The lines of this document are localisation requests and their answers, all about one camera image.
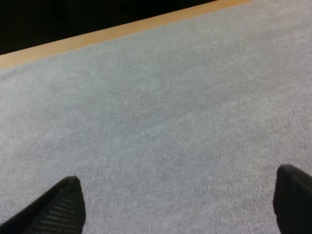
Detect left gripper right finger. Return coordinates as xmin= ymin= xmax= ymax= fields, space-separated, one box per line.
xmin=272 ymin=164 xmax=312 ymax=234

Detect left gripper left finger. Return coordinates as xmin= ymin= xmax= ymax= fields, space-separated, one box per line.
xmin=0 ymin=175 xmax=87 ymax=234

